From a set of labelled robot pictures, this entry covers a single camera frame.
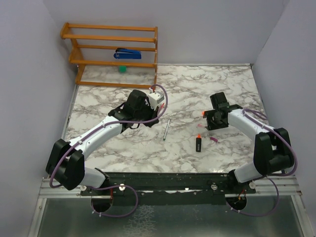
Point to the black orange highlighter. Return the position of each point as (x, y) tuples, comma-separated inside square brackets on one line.
[(198, 143)]

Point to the blue stapler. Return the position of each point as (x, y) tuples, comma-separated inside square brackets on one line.
[(124, 53)]

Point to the purple pen cap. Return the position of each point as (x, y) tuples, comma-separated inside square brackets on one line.
[(214, 139)]

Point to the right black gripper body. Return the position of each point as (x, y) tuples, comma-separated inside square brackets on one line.
[(216, 123)]

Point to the white green-tipped pen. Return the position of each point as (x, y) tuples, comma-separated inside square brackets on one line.
[(166, 130)]

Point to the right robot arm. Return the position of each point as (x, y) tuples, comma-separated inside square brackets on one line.
[(273, 153)]

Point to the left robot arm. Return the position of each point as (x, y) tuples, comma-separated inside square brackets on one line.
[(66, 164)]

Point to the aluminium frame rail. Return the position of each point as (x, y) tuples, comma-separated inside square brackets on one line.
[(286, 186)]

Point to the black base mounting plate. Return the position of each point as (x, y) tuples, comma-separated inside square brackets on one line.
[(168, 188)]

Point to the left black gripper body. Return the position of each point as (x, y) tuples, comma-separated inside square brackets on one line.
[(141, 115)]

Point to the wooden shelf rack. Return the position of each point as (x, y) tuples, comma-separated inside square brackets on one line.
[(95, 45)]

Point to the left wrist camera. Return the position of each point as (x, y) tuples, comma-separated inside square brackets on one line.
[(155, 99)]

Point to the green eraser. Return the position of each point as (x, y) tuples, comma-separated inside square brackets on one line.
[(122, 69)]

